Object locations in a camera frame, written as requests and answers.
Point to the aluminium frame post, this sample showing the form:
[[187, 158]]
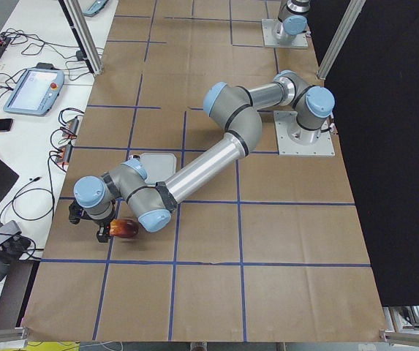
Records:
[[77, 23]]

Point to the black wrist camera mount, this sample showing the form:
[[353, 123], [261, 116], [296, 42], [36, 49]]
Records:
[[75, 212]]

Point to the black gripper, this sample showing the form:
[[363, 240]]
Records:
[[102, 224]]

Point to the teach pendant tablet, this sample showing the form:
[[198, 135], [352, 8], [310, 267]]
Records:
[[35, 92]]

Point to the white digital kitchen scale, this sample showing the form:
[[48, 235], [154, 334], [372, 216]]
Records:
[[157, 166]]

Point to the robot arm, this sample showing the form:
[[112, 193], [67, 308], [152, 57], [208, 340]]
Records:
[[235, 110], [292, 21]]

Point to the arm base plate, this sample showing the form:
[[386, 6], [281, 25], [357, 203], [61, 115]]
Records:
[[275, 37], [293, 140]]

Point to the red yellow mango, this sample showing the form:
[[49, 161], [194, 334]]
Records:
[[124, 228]]

